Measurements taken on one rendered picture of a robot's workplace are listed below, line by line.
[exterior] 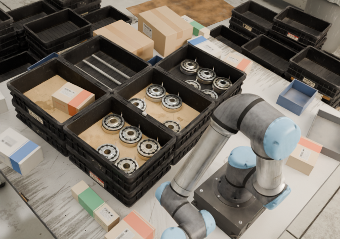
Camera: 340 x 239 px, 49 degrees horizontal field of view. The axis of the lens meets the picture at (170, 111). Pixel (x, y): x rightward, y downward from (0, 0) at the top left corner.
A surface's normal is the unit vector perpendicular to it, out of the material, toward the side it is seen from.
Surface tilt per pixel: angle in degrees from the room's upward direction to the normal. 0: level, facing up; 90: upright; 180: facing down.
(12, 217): 0
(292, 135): 81
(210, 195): 2
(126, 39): 0
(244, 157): 9
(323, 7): 94
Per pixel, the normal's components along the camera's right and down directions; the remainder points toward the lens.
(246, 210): 0.05, -0.72
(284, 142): 0.58, 0.50
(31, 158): 0.85, 0.43
